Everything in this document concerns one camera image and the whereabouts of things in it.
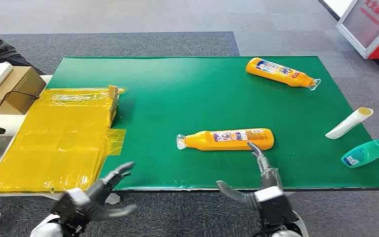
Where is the thin black cable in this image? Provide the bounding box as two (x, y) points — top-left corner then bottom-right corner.
(0, 90), (40, 127)

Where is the green table mat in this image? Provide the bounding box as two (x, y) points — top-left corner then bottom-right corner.
(46, 56), (379, 192)

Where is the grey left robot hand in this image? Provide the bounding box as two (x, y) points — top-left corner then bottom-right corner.
(87, 161), (139, 222)

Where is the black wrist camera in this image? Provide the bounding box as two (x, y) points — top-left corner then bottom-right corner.
(50, 188), (91, 230)
(254, 186), (299, 227)

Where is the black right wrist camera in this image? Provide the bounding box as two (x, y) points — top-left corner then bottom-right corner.
(254, 186), (299, 227)

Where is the person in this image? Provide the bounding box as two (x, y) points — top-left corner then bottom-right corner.
(0, 22), (45, 76)

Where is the red and white sign cabinet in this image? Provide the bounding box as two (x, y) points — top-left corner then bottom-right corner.
(336, 0), (379, 60)

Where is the orange bottle with clear cap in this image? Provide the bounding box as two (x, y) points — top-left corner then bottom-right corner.
(245, 57), (322, 91)
(176, 128), (275, 152)

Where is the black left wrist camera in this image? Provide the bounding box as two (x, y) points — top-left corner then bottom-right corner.
(50, 188), (91, 230)

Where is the yellow film-wrapped flat box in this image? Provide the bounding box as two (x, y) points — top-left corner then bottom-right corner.
(0, 85), (127, 194)

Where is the teal plastic bottle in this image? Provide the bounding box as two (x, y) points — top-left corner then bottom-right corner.
(341, 139), (379, 169)

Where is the white tube bottle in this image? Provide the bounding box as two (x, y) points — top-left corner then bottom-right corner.
(325, 107), (374, 140)

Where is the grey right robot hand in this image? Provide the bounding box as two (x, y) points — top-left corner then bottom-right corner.
(215, 142), (283, 211)

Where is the brown cardboard box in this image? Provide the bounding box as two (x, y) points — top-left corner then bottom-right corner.
(0, 66), (47, 116)

